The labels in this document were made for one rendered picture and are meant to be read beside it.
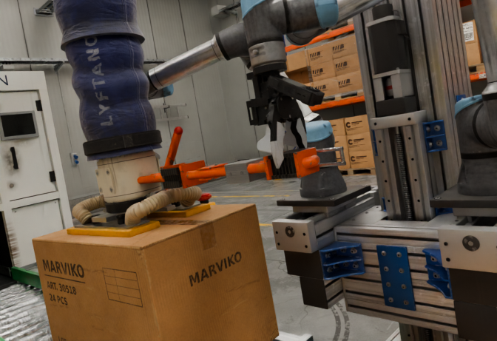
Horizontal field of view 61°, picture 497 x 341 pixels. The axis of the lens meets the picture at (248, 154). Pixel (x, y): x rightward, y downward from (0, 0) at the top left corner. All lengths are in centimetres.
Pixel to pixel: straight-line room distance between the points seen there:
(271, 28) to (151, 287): 61
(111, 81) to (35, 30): 953
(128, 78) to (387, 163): 79
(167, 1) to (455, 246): 1216
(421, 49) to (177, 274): 92
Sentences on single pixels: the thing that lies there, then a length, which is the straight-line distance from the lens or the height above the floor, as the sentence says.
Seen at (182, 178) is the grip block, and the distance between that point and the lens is 106.
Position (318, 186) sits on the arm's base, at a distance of 133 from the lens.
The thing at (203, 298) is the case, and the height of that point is 89.
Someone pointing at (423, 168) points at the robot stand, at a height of 109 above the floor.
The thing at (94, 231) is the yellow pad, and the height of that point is 107.
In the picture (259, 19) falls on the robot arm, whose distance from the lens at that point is 88.
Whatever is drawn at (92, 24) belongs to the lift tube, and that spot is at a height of 163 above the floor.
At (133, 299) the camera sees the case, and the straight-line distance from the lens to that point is 107.
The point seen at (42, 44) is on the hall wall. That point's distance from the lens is 1070.
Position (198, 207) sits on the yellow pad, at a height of 108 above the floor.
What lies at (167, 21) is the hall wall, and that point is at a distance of 1260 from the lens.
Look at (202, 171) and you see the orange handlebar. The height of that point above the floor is 120.
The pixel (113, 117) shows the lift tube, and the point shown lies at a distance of 122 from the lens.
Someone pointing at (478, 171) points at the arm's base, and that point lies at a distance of 112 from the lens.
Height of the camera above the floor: 128
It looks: 3 degrees down
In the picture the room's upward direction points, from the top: 9 degrees counter-clockwise
